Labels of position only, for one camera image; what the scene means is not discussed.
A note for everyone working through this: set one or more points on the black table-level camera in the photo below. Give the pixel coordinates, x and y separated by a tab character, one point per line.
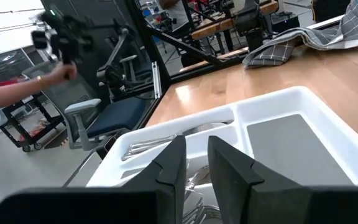
107	146

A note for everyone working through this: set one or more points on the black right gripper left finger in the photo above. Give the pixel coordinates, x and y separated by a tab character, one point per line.
89	207

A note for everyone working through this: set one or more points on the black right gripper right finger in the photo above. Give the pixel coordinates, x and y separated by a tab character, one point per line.
291	207

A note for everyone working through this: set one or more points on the black equipment case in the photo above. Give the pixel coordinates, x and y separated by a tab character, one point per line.
286	21

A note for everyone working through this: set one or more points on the black cart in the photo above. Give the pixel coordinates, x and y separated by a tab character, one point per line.
26	124

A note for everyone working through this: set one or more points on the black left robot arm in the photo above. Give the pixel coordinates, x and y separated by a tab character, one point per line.
250	21

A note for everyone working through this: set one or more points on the person's forearm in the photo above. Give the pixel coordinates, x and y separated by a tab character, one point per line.
8	93

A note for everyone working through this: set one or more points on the silver spoon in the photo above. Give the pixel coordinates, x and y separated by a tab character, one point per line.
200	177

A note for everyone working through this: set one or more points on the white plastic cutlery tray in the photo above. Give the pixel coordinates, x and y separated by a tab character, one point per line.
291	146

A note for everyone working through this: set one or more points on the grey and blue office chair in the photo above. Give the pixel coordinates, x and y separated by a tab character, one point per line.
113	116

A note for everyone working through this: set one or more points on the grey checked cloth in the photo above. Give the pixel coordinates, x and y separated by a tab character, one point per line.
322	37

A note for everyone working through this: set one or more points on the silver aluminium bar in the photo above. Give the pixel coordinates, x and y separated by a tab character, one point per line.
156	81

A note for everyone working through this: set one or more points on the person's hand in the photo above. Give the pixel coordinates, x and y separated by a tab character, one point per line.
62	73

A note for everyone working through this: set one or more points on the wooden workbench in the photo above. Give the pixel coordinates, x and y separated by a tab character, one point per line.
222	23

